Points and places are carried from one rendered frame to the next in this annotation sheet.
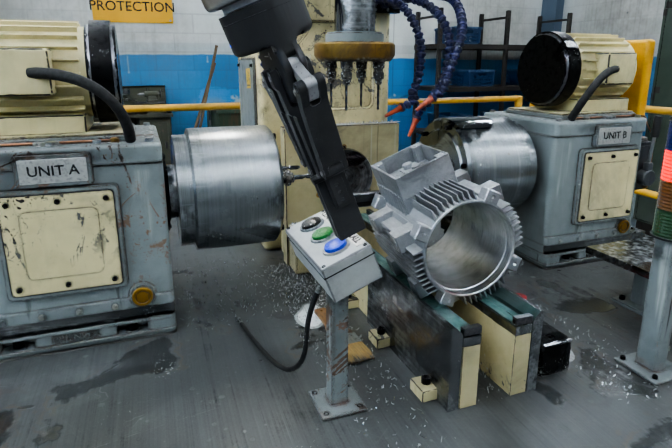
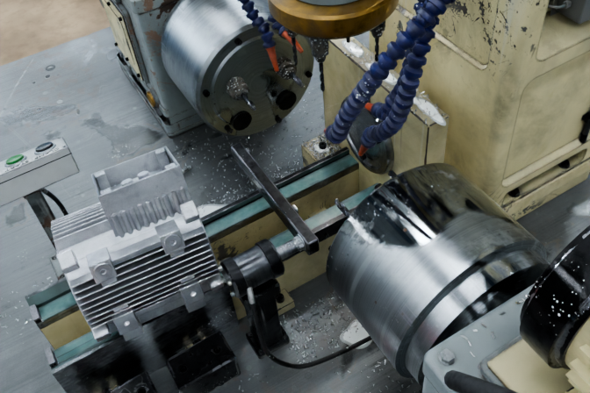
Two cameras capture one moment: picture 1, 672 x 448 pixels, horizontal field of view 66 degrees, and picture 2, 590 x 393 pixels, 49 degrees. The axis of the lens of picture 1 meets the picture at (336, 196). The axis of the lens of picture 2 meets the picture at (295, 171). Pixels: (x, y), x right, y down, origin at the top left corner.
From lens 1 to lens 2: 1.42 m
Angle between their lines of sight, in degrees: 76
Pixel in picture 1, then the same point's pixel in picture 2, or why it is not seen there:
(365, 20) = not seen: outside the picture
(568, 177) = not seen: outside the picture
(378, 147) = (402, 133)
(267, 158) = (196, 63)
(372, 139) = not seen: hidden behind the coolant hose
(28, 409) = (75, 114)
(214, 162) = (173, 38)
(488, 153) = (352, 269)
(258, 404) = not seen: hidden behind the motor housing
